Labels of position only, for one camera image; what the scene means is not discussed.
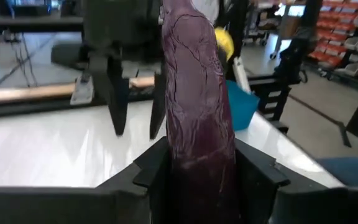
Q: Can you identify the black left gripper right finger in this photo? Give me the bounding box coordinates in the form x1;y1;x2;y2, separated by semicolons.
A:
234;138;291;224

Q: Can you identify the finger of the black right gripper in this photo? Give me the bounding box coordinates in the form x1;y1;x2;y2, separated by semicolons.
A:
87;51;131;137
149;58;168;140

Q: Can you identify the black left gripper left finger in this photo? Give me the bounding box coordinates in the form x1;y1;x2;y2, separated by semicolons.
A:
96;136;176;224

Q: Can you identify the long purple eggplant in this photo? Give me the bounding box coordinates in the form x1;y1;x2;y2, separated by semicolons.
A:
161;0;241;224

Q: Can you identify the teal plastic bin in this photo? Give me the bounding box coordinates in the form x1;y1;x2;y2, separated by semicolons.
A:
226;80;260;132

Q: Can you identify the black desk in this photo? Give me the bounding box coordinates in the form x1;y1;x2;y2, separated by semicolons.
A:
0;14;85;35

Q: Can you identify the yellow tag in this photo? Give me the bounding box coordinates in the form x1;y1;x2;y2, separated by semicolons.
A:
214;27;235;62

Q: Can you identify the wooden table board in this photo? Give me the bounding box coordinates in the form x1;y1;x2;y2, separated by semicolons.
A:
0;75;155;105

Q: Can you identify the blue padded seat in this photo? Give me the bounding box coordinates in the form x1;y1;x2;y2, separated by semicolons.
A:
315;156;358;188

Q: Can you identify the black office chair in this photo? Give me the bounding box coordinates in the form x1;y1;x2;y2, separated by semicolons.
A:
273;29;309;86

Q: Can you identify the metal utility cart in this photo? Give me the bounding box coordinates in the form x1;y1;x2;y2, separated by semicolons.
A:
244;0;280;47

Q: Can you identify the shelf with storage bins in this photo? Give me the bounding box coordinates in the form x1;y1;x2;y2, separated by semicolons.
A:
308;0;358;83

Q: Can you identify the grey metal bracket plate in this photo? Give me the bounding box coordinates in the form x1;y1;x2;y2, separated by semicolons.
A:
69;75;95;106

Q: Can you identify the black upright post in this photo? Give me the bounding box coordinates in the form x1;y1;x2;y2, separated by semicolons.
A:
218;0;250;82

